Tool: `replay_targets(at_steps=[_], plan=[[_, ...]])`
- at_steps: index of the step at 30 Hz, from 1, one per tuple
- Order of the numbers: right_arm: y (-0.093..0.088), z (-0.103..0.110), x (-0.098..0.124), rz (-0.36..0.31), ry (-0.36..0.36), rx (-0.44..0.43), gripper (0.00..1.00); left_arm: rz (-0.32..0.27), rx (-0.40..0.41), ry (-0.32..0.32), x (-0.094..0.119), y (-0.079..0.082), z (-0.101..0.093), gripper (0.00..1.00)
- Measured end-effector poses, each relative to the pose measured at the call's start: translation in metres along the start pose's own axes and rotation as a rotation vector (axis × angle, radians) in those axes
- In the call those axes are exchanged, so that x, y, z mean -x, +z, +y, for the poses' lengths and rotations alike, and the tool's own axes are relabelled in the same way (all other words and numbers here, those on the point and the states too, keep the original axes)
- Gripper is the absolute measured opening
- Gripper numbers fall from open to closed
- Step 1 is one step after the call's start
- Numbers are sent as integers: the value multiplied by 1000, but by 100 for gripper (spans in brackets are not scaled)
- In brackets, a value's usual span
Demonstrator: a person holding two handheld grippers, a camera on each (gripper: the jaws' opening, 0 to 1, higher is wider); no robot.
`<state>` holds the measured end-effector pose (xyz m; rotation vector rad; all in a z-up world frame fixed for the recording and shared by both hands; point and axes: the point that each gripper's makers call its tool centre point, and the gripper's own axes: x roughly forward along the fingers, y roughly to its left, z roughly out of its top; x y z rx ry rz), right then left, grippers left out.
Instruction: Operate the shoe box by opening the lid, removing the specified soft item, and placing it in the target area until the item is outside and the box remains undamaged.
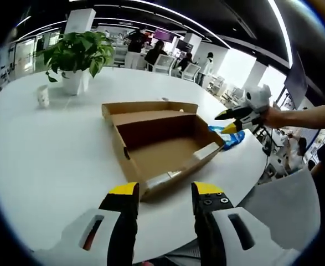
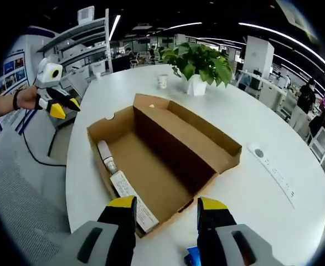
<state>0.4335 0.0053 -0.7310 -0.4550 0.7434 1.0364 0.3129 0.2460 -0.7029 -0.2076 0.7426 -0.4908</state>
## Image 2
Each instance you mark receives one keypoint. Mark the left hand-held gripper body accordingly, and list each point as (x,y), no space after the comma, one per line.
(47,74)

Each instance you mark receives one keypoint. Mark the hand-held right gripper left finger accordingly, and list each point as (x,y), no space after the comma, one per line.
(79,249)

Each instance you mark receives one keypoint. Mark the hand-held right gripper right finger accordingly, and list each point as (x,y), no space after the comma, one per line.
(250,249)

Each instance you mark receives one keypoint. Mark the blue soft wet wipes packet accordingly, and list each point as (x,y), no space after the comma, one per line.
(192,253)

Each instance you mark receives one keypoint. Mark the white tube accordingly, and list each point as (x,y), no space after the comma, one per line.
(105,152)

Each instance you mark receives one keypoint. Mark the white printed carton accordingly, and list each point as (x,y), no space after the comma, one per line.
(129,191)

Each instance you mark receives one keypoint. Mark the brown cardboard shoe box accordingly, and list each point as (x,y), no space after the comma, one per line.
(156,166)

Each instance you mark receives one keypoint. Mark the white box device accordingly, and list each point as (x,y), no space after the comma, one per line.
(84,16)

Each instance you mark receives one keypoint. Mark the person's left hand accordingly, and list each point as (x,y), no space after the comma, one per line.
(29,98)

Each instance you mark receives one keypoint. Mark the grey metal stand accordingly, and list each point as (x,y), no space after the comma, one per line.
(61,124)

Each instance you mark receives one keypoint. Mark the blue framed display board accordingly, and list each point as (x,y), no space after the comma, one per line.
(12,72)

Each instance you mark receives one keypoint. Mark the black wrist band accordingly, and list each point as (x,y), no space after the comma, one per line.
(16,99)

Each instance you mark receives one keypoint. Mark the white metal shelf rack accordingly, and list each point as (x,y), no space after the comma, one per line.
(79,41)

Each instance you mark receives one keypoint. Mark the black monitor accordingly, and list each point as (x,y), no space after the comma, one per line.
(121,63)

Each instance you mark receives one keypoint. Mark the white table power strip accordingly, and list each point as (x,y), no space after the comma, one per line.
(273,171)

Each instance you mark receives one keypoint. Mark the white patterned paper cup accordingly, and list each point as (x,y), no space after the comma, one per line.
(162,81)

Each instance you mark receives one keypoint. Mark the white mesh office chair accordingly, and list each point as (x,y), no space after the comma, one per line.
(321,147)

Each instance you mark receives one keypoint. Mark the green potted plant white pot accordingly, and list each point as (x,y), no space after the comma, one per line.
(198,61)

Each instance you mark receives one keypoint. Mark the ceiling air vent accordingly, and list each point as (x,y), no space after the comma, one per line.
(298,15)

